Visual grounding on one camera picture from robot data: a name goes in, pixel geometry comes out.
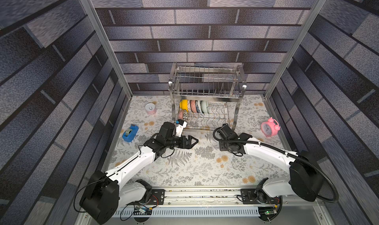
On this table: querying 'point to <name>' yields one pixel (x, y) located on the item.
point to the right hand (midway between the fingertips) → (223, 142)
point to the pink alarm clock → (270, 128)
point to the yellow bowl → (183, 104)
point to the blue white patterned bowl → (199, 106)
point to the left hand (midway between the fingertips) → (193, 140)
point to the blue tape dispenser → (129, 134)
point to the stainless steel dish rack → (207, 95)
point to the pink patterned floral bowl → (180, 114)
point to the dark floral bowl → (197, 108)
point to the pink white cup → (150, 108)
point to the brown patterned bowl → (193, 103)
